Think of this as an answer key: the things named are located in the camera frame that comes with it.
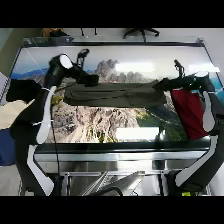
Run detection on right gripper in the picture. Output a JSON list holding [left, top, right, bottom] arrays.
[[152, 77, 176, 92]]

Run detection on black office chair base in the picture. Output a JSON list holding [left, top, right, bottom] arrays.
[[122, 27, 161, 42]]

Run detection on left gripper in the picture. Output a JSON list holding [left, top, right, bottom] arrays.
[[79, 73, 100, 88]]

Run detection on red garment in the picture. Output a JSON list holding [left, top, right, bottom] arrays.
[[170, 88, 210, 141]]

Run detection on silver frame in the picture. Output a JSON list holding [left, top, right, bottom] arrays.
[[19, 35, 214, 197]]

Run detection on black garment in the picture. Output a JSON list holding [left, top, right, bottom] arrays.
[[5, 78, 43, 103]]

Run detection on black cable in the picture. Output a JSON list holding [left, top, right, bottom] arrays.
[[49, 122, 63, 195]]

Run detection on olive green garment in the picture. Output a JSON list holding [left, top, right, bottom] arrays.
[[62, 79, 168, 109]]

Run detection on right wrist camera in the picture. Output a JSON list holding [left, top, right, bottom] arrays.
[[173, 59, 187, 80]]

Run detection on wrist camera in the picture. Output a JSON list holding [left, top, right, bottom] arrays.
[[75, 48, 91, 73], [173, 59, 187, 80]]

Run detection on cream garment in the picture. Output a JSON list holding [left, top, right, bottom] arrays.
[[0, 98, 36, 131]]

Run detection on blue garment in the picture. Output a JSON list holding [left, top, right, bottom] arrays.
[[0, 127, 17, 167]]

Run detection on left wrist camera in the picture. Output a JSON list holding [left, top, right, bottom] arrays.
[[75, 48, 91, 73]]

